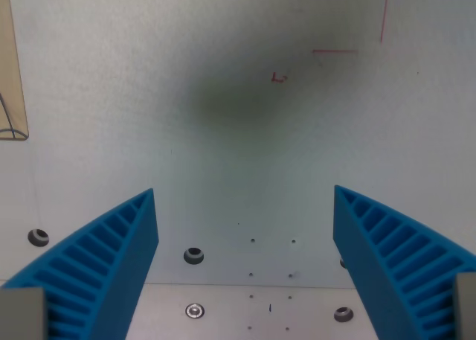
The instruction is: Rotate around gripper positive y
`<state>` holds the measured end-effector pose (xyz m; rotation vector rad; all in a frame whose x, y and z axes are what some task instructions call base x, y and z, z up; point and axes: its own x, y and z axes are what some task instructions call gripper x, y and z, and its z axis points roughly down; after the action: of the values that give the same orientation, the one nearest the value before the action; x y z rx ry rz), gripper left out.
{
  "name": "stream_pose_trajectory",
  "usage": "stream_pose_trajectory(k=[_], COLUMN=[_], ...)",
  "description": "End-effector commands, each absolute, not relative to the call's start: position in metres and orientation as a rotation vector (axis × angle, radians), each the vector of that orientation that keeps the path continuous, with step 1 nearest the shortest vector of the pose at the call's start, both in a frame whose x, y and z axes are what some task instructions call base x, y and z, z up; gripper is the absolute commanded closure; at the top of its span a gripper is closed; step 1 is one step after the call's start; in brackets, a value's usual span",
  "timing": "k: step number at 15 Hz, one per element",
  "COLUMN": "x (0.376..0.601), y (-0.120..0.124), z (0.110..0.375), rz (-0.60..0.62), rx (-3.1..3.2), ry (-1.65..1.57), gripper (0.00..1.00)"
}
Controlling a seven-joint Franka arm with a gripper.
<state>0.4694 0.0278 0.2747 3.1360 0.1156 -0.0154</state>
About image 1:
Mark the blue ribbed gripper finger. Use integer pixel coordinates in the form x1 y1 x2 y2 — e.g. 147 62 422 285
332 185 476 340
0 187 160 340

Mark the silver countersunk screw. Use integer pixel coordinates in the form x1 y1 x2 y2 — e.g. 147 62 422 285
185 303 205 320

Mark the beige board edge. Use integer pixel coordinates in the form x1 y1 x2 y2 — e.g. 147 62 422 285
0 0 30 142

